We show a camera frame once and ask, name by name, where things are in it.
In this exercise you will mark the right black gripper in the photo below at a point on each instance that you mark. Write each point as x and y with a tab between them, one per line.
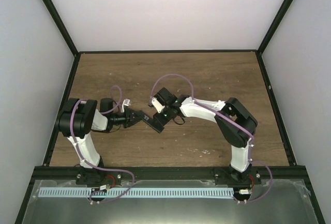
161	120

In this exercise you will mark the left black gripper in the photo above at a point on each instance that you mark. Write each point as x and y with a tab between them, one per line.
129	115

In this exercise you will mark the black remote control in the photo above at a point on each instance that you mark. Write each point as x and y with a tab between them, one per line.
150	121

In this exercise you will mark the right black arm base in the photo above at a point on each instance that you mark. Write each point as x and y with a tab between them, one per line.
228	175

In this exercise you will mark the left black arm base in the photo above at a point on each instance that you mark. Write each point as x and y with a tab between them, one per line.
93	177

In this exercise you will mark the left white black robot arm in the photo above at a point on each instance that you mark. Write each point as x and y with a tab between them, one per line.
79	118

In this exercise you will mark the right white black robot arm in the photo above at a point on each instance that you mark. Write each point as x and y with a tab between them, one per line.
235	122

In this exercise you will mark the grey metal front plate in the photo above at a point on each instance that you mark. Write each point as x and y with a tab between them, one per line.
283	201

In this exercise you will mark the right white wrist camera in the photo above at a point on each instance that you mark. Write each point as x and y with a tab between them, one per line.
154	103

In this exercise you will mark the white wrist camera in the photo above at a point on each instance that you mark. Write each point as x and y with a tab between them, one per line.
154	103
125	104

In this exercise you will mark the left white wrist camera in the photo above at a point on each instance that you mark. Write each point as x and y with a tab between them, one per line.
125	104

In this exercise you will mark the light blue slotted cable duct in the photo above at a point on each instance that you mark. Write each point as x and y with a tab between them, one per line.
73	192

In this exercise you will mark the black aluminium frame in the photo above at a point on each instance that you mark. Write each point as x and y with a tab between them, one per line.
292	170

